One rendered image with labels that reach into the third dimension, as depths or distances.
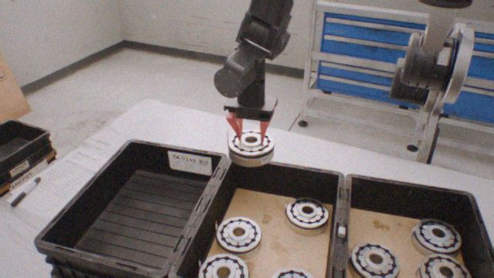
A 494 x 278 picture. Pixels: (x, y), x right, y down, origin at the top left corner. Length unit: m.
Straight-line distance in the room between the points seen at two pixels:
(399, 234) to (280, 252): 0.29
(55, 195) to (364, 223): 0.95
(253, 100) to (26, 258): 0.76
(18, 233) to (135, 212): 0.40
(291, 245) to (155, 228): 0.33
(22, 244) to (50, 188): 0.24
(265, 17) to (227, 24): 3.22
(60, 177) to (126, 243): 0.55
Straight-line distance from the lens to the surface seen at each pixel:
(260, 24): 0.66
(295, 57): 3.66
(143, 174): 1.09
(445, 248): 0.93
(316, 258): 0.86
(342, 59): 2.59
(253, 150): 0.77
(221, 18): 3.87
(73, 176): 1.38
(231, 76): 0.63
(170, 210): 0.96
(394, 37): 2.54
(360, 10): 2.50
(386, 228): 0.96
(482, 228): 0.91
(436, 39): 1.03
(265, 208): 0.95
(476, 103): 2.70
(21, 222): 1.28
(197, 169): 1.01
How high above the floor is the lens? 1.49
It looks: 34 degrees down
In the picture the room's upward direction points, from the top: straight up
